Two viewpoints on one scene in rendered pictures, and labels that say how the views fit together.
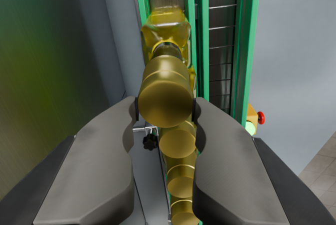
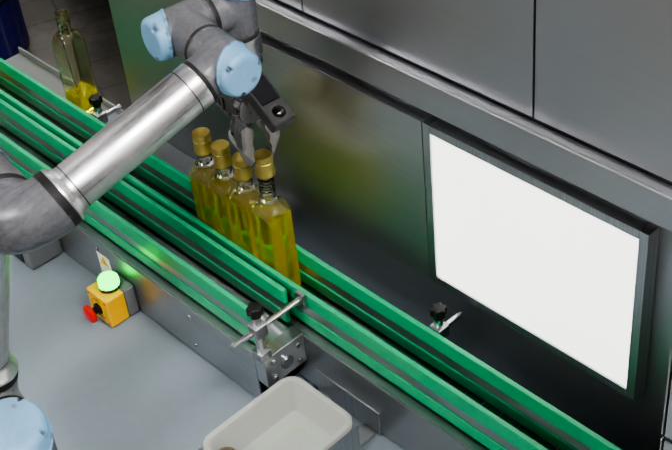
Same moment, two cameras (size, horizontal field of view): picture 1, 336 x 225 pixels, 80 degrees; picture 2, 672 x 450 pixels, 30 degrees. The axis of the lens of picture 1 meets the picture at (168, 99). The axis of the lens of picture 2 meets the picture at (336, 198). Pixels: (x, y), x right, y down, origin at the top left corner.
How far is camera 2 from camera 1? 2.08 m
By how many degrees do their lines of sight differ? 31
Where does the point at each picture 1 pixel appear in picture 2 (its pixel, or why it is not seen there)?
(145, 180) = (182, 166)
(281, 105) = (64, 353)
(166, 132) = not seen: hidden behind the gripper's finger
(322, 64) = (62, 411)
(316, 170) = not seen: outside the picture
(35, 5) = (338, 182)
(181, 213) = (206, 134)
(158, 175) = not seen: hidden behind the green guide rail
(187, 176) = (223, 149)
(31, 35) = (329, 167)
